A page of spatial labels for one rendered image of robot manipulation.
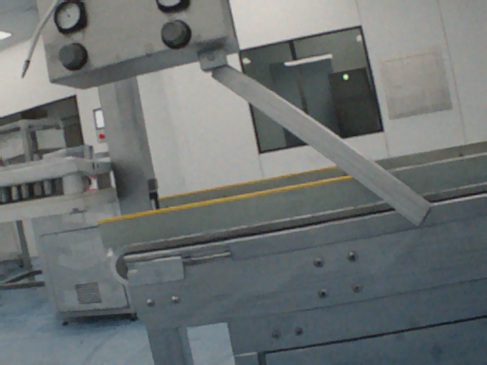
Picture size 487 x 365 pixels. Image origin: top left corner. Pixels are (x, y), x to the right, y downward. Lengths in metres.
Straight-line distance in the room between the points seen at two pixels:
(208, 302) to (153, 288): 0.07
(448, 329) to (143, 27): 0.53
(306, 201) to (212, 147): 5.29
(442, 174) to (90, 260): 2.87
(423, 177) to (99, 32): 0.40
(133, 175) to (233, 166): 4.92
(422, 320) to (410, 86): 5.09
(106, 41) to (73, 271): 2.86
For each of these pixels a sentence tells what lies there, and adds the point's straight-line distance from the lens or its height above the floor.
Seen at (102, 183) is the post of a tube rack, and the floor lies 0.88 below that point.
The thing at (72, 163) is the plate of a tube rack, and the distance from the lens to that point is 0.72.
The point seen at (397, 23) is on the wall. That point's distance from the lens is 5.84.
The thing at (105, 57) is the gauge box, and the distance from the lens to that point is 0.62.
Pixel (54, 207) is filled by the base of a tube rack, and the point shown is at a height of 0.86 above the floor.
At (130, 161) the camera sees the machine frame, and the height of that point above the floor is 0.91.
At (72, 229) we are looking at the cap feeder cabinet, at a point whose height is 0.63.
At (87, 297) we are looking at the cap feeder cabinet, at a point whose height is 0.18.
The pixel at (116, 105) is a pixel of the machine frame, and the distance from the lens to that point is 0.94.
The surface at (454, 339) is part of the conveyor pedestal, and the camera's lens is 0.72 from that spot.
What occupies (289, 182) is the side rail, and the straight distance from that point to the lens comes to 0.87.
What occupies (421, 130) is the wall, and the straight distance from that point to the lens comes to 5.74.
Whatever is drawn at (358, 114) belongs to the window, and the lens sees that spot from 5.70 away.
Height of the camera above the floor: 0.88
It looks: 3 degrees down
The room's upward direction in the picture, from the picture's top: 11 degrees counter-clockwise
